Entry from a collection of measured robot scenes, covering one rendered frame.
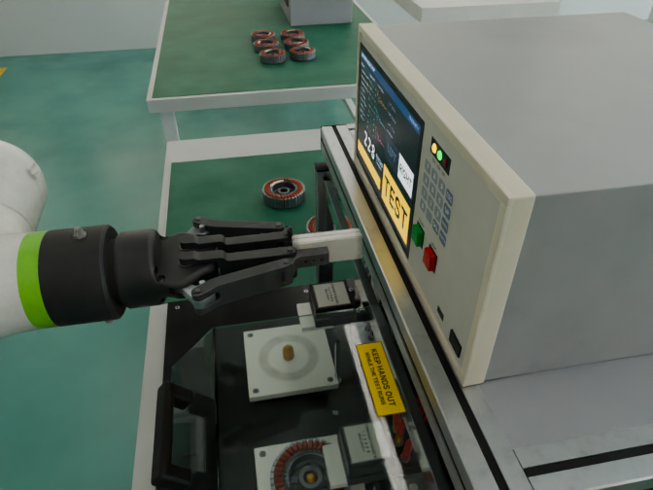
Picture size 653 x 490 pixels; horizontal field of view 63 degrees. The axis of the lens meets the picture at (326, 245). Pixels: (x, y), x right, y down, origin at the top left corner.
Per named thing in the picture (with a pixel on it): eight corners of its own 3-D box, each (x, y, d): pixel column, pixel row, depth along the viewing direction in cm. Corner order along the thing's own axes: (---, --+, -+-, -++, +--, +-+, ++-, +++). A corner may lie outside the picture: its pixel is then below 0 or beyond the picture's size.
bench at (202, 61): (180, 260, 240) (146, 100, 195) (187, 100, 385) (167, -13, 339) (413, 232, 257) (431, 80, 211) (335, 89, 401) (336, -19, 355)
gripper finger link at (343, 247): (292, 239, 53) (293, 243, 52) (360, 231, 54) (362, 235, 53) (293, 262, 55) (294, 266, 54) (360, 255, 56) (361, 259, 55)
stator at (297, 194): (313, 200, 141) (313, 188, 139) (279, 215, 135) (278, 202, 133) (289, 183, 148) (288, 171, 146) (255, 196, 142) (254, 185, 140)
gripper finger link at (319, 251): (277, 251, 53) (280, 270, 50) (326, 245, 53) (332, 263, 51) (278, 262, 54) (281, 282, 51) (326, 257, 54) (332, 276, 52)
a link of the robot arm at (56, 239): (25, 264, 44) (50, 203, 51) (67, 358, 51) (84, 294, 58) (102, 256, 45) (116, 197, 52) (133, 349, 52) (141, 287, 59)
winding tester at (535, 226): (462, 388, 49) (508, 197, 36) (353, 160, 83) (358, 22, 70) (821, 329, 54) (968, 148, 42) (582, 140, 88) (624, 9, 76)
